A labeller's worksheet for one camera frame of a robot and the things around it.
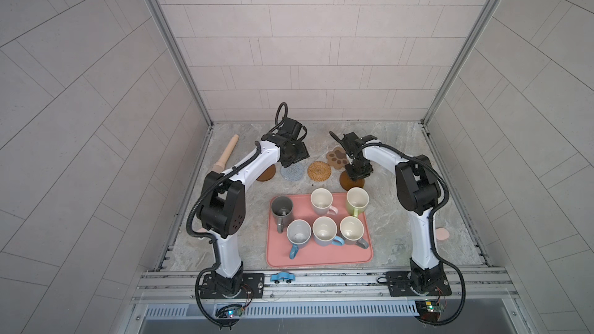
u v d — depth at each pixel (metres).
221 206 0.48
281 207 0.83
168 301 0.68
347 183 0.94
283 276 0.70
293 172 0.98
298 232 0.80
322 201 0.87
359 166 0.84
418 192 0.55
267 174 0.96
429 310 0.68
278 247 0.77
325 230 0.81
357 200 0.86
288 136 0.70
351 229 0.80
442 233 0.81
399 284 0.71
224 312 0.68
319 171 0.99
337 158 1.02
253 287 0.71
